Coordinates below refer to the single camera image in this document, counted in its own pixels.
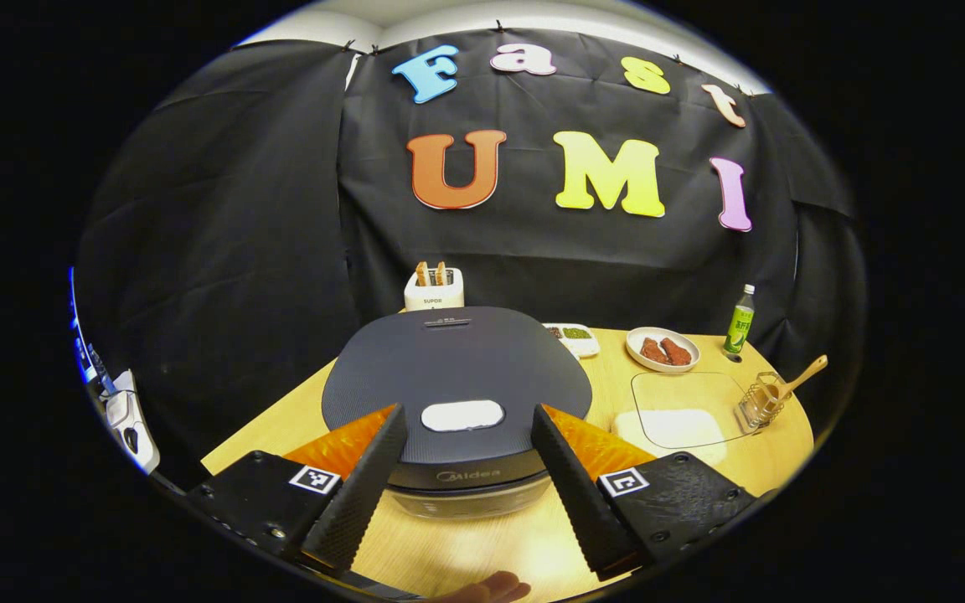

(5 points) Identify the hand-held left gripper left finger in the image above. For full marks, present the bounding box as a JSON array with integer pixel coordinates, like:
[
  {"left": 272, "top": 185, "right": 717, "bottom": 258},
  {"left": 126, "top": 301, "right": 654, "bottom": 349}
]
[{"left": 185, "top": 404, "right": 410, "bottom": 579}]

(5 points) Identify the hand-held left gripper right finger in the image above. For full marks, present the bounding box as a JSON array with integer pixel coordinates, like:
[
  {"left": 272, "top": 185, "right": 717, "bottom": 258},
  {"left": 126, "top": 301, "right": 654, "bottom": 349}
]
[{"left": 530, "top": 404, "right": 760, "bottom": 583}]

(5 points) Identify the clear rice container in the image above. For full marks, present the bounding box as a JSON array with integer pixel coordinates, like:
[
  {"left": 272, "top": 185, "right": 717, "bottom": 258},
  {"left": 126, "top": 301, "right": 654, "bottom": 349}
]
[{"left": 612, "top": 371, "right": 756, "bottom": 467}]

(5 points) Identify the dark grey rice cooker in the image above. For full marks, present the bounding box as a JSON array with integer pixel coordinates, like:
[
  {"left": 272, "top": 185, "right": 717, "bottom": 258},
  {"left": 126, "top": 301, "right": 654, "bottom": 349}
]
[{"left": 321, "top": 306, "right": 594, "bottom": 520}]

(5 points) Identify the wooden spoon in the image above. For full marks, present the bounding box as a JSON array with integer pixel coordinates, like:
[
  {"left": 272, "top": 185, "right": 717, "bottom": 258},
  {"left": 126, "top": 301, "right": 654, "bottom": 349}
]
[{"left": 763, "top": 354, "right": 829, "bottom": 407}]

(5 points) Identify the white plate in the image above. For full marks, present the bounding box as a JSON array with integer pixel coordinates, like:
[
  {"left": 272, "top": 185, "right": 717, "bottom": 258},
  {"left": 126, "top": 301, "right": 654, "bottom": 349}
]
[{"left": 626, "top": 327, "right": 701, "bottom": 374}]

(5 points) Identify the small white divided dish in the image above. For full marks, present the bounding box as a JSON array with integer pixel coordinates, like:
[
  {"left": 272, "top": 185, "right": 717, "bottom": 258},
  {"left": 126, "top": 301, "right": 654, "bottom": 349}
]
[{"left": 543, "top": 322, "right": 601, "bottom": 359}]

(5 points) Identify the white toaster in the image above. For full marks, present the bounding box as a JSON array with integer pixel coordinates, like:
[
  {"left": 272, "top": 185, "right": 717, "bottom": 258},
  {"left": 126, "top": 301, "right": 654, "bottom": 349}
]
[{"left": 404, "top": 266, "right": 465, "bottom": 312}]

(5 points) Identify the white device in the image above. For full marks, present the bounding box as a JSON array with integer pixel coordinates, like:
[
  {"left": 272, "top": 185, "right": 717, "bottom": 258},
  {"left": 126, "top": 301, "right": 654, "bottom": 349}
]
[{"left": 104, "top": 368, "right": 162, "bottom": 476}]

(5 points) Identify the green label tea bottle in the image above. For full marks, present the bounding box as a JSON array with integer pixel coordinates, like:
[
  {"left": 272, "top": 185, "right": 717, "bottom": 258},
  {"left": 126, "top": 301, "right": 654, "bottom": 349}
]
[{"left": 724, "top": 284, "right": 756, "bottom": 357}]

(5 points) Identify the black backdrop cloth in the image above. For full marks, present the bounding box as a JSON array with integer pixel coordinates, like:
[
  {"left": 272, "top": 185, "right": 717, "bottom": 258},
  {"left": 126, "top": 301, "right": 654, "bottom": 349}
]
[{"left": 72, "top": 29, "right": 864, "bottom": 470}]

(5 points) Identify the lit screen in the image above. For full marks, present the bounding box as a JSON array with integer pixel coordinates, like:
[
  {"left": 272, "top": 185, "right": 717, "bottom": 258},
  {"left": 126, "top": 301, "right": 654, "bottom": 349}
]
[{"left": 69, "top": 266, "right": 98, "bottom": 388}]

